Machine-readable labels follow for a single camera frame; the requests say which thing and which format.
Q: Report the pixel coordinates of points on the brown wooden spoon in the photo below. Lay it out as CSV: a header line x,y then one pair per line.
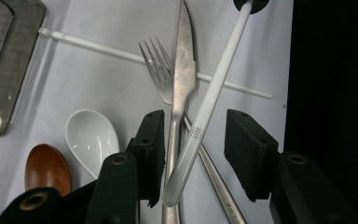
x,y
46,168

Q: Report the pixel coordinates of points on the steel fork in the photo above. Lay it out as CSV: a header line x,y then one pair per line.
x,y
161,74

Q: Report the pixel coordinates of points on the white chopstick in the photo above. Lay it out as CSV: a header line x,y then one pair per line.
x,y
209,102
90,45

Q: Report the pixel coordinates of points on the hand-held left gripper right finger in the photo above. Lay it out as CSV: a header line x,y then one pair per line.
x,y
251,155

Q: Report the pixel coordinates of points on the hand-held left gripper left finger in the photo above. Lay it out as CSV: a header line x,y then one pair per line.
x,y
149,149

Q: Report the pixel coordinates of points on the steel knife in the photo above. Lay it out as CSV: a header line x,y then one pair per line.
x,y
185,62

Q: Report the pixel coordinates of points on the grey transparent plastic bin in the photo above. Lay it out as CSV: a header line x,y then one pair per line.
x,y
21,62

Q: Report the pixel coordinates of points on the white ceramic spoon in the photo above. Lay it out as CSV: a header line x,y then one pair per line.
x,y
90,140

